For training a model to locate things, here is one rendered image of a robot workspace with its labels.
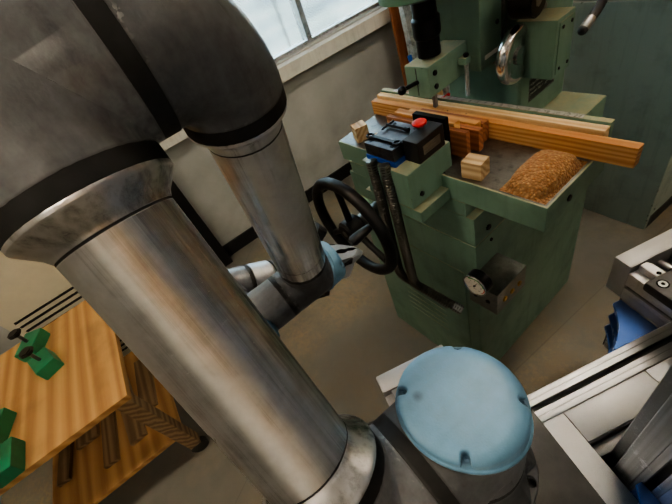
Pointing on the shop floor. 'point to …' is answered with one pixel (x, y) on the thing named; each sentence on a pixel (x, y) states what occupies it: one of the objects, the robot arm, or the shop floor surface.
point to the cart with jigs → (82, 409)
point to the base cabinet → (443, 245)
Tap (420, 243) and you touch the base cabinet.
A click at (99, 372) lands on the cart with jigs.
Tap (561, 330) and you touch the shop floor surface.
